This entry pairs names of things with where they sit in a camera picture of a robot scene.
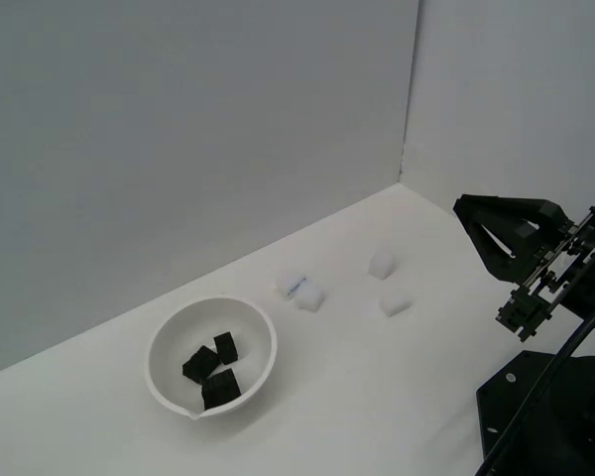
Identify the black foam cube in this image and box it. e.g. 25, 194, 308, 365
181, 345, 220, 386
200, 367, 243, 412
212, 331, 241, 367

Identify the white foam cube blue print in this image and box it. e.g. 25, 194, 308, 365
276, 269, 308, 298

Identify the white bowl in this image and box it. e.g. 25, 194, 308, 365
145, 296, 279, 421

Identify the thick black camera cable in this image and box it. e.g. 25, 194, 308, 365
480, 297, 595, 476

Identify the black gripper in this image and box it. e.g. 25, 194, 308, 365
452, 193, 595, 344

